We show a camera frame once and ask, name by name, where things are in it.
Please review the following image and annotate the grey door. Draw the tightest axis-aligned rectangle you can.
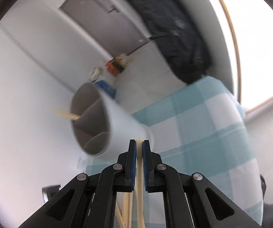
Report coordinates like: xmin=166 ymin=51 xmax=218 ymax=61
xmin=59 ymin=0 xmax=151 ymax=62

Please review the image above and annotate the blue cardboard box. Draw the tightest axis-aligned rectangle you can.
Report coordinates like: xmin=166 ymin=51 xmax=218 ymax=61
xmin=95 ymin=80 xmax=117 ymax=98

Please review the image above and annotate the beige cloth pile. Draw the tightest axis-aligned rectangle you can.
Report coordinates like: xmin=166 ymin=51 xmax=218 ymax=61
xmin=91 ymin=67 xmax=104 ymax=82

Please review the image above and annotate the black backpack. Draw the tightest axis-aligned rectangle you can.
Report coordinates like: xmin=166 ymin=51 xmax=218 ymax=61
xmin=105 ymin=0 xmax=214 ymax=85

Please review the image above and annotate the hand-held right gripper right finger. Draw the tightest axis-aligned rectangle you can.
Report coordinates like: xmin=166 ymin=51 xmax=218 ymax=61
xmin=142 ymin=140 xmax=264 ymax=228

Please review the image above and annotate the orange paper bag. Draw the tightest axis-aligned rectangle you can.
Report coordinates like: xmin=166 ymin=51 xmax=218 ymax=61
xmin=105 ymin=60 xmax=124 ymax=76

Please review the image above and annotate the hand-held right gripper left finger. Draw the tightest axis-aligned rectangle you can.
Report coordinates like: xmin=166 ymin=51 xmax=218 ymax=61
xmin=18 ymin=139 xmax=137 ymax=228

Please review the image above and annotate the wooden chopstick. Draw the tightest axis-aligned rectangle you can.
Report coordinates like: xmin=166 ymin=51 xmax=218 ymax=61
xmin=54 ymin=109 xmax=81 ymax=121
xmin=136 ymin=138 xmax=146 ymax=228
xmin=122 ymin=192 xmax=134 ymax=228

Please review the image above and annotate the blue white checkered tablecloth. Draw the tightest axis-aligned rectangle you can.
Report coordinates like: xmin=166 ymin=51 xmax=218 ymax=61
xmin=79 ymin=76 xmax=264 ymax=228

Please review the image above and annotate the grey divided utensil holder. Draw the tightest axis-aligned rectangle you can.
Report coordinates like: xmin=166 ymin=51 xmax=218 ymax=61
xmin=70 ymin=83 xmax=154 ymax=164

